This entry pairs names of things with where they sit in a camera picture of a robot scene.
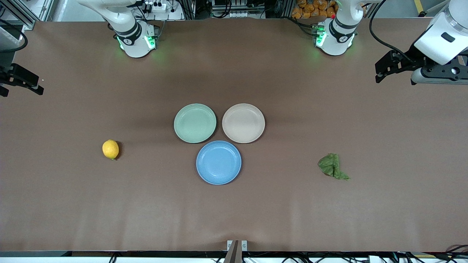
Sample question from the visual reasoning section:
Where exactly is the yellow lemon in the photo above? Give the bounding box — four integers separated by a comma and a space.
102, 140, 120, 160

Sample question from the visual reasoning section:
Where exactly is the green lettuce leaf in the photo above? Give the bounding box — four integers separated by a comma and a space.
317, 153, 350, 181

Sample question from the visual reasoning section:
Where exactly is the bag of orange items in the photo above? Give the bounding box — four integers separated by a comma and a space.
291, 0, 339, 20

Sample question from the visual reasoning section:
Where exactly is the white power strip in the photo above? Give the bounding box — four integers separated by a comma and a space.
141, 1, 168, 12

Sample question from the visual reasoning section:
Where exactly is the beige plate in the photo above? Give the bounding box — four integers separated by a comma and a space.
222, 103, 266, 144

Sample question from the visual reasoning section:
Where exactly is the white connector block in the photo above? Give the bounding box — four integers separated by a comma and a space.
219, 10, 253, 19

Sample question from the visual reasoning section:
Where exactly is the light green plate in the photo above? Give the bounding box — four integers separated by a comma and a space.
174, 103, 217, 144

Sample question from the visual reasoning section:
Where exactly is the blue plate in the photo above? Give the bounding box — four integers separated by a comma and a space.
196, 140, 242, 186

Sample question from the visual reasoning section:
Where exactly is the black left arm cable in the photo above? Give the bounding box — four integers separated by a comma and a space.
369, 0, 416, 63

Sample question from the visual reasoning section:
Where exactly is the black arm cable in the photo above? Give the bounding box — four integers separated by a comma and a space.
369, 0, 416, 63
0, 19, 29, 54

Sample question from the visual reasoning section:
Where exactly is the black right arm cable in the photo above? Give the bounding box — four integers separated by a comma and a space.
0, 19, 29, 54

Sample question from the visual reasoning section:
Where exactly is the aluminium frame profile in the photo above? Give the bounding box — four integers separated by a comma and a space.
0, 0, 56, 31

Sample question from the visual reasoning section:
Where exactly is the metal table edge bracket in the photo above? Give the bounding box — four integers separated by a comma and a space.
224, 240, 248, 263

